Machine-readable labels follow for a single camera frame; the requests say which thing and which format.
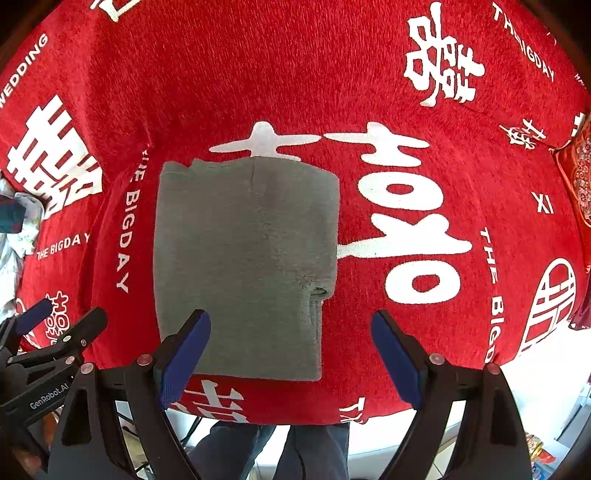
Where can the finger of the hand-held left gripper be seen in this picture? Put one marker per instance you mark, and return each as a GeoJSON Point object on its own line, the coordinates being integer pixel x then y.
{"type": "Point", "coordinates": [34, 314]}
{"type": "Point", "coordinates": [87, 327]}

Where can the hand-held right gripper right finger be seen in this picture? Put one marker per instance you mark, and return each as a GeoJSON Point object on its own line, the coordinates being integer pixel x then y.
{"type": "Point", "coordinates": [397, 360]}

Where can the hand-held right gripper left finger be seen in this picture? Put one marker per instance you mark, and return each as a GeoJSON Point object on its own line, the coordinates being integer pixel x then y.
{"type": "Point", "coordinates": [184, 360]}

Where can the grey sweater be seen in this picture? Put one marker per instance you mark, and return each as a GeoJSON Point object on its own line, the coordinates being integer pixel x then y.
{"type": "Point", "coordinates": [244, 258]}

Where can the pile of printed clothes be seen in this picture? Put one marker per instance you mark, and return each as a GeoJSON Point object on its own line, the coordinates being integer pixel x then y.
{"type": "Point", "coordinates": [23, 226]}

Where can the person's left leg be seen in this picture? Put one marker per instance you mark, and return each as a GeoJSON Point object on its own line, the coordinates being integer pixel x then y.
{"type": "Point", "coordinates": [231, 452]}

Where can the person's leg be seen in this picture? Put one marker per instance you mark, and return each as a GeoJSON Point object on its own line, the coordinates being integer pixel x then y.
{"type": "Point", "coordinates": [314, 454]}
{"type": "Point", "coordinates": [231, 452]}

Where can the person's right leg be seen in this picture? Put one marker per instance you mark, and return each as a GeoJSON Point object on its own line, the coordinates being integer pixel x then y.
{"type": "Point", "coordinates": [314, 454]}

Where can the colourful snack packet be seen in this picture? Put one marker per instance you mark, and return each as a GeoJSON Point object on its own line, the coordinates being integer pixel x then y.
{"type": "Point", "coordinates": [540, 450]}

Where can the red patterned cushion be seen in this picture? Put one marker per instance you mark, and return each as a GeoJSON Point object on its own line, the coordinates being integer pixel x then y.
{"type": "Point", "coordinates": [577, 170]}

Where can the red printed blanket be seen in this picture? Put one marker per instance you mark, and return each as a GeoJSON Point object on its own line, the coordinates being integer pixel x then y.
{"type": "Point", "coordinates": [277, 69]}

